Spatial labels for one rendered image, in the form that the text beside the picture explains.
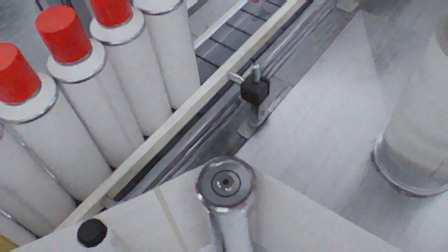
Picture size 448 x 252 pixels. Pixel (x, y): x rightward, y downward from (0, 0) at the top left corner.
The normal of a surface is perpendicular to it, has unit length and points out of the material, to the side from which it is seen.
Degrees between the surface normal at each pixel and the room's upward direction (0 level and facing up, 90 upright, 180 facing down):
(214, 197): 0
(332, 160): 0
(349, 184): 0
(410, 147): 88
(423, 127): 90
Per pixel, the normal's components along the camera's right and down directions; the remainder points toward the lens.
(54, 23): -0.07, -0.60
